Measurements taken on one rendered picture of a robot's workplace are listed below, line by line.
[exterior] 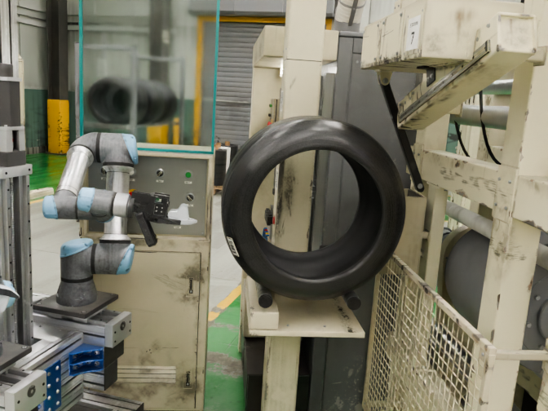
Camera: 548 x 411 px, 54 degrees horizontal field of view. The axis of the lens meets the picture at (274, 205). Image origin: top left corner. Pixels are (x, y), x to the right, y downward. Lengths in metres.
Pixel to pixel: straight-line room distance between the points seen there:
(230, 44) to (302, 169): 9.77
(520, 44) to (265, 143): 0.71
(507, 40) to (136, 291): 1.76
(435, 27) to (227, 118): 10.33
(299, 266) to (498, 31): 1.02
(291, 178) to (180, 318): 0.87
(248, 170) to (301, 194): 0.46
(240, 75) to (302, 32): 9.60
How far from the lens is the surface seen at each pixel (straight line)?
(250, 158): 1.59
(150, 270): 2.41
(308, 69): 1.97
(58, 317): 2.22
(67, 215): 1.85
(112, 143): 2.12
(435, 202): 2.07
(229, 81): 11.62
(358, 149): 1.61
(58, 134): 12.98
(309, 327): 1.78
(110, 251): 2.09
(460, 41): 1.45
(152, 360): 2.57
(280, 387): 2.26
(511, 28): 1.40
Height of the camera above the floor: 1.52
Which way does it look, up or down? 11 degrees down
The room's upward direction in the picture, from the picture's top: 4 degrees clockwise
